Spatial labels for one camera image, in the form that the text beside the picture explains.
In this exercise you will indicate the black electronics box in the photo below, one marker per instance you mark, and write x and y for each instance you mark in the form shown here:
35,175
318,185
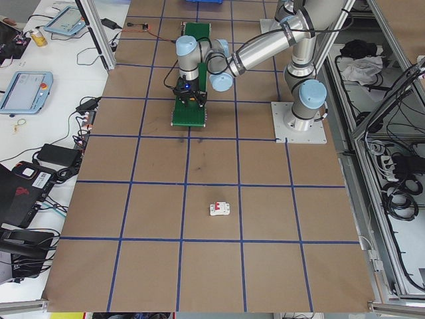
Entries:
11,43

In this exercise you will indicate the blue plastic bin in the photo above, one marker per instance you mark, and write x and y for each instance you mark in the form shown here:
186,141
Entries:
204,1

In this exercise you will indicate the aluminium profile bar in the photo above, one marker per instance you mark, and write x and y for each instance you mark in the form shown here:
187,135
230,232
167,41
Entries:
23,306
395,307

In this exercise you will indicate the small black power adapter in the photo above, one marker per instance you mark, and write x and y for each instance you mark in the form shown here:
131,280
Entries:
108,23

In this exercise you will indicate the black device orange edge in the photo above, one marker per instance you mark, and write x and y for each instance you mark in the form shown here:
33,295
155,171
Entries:
26,172

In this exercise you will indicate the black power supply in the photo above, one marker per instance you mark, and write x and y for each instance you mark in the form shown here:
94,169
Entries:
403,164

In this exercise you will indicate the blue grey teach pendant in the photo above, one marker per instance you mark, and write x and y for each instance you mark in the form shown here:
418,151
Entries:
64,20
25,91

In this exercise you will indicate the power strip with red switches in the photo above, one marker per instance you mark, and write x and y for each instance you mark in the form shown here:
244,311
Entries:
84,128

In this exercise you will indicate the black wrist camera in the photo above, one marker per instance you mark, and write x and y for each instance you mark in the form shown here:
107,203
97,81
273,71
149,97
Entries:
186,87

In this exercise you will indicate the black docking device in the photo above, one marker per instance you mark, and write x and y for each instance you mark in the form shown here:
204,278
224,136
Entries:
23,246

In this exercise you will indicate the white square base plate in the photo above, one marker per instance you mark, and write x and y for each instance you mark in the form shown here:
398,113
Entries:
267,25
315,134

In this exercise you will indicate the large black power brick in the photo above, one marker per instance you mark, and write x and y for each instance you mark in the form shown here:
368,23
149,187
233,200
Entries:
59,153

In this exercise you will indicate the aluminium frame post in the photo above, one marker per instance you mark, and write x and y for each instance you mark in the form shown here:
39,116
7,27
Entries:
99,36

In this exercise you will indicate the metal V-shaped frame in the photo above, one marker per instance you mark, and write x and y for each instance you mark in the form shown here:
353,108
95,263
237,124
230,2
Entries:
373,212

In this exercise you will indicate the black cloth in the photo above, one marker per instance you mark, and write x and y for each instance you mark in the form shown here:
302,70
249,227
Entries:
358,48

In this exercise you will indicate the black plug adapter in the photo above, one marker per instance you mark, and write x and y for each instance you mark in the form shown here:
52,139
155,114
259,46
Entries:
88,103

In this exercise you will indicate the yellow drink can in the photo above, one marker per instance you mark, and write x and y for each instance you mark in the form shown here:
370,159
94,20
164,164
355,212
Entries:
38,38

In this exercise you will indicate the green conveyor belt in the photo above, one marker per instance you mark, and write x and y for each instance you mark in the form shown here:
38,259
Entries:
187,116

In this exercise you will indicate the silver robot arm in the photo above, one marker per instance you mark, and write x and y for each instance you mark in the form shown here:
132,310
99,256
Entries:
284,8
265,50

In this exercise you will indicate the white circuit breaker red switch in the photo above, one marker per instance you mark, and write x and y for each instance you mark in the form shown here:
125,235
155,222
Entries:
219,209

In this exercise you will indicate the black laptop red logo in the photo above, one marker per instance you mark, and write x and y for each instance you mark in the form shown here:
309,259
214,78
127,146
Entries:
20,199

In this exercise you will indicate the white crumpled cloth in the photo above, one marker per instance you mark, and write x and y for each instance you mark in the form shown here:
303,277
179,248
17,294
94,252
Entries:
362,70

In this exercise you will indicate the white power strip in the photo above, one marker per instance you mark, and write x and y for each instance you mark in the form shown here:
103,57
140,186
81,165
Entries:
386,165

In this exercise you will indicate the grey metal bracket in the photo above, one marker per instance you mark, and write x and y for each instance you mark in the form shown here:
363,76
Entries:
375,260

